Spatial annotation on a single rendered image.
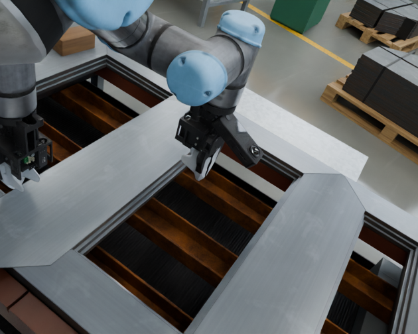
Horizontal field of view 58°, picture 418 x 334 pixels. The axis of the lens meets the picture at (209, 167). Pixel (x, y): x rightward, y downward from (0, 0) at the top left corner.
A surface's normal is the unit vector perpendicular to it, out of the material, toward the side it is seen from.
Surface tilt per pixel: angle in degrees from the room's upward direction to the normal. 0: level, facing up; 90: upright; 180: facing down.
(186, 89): 91
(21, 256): 0
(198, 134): 90
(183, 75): 91
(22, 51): 125
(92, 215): 0
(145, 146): 0
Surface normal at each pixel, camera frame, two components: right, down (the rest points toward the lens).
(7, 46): 0.23, 0.96
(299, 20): -0.52, 0.48
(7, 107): 0.22, 0.72
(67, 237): 0.26, -0.70
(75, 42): 0.76, 0.57
